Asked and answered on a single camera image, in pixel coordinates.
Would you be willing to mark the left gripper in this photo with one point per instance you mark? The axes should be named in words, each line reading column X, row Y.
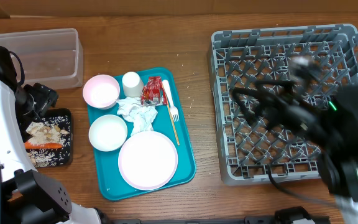
column 45, row 96

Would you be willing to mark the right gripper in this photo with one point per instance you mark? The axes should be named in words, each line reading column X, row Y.
column 265, row 101

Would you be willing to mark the pile of rice and nuts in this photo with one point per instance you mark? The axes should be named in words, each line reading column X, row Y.
column 47, row 133

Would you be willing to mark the orange carrot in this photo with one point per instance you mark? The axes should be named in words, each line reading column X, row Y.
column 29, row 145

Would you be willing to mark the pink bowl with nuts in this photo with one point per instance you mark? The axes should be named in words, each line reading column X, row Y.
column 101, row 92

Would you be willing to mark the white bowl with rice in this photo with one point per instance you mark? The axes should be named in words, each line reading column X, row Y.
column 108, row 133

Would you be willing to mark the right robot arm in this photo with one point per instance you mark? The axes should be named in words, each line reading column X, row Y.
column 334, row 130

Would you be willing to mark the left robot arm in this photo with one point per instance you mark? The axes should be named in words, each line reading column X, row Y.
column 26, row 195

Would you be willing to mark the black waste tray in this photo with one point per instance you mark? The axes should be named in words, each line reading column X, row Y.
column 57, row 143

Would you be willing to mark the grey dishwasher rack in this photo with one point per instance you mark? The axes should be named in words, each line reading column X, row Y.
column 240, row 57

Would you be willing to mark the clear plastic bin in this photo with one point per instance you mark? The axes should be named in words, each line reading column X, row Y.
column 53, row 57

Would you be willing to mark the white plastic fork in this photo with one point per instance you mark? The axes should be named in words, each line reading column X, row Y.
column 173, row 108

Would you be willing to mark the wooden chopstick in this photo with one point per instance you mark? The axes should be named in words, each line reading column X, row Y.
column 171, row 118

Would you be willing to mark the teal serving tray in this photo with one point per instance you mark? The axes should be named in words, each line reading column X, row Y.
column 112, row 185

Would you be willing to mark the white paper cup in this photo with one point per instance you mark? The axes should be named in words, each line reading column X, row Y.
column 132, row 84

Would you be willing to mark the crumpled white napkin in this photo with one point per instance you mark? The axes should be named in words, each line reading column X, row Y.
column 134, row 112

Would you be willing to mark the red snack wrapper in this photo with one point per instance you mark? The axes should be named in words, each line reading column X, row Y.
column 153, row 93

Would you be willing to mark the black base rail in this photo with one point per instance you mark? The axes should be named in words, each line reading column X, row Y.
column 293, row 215

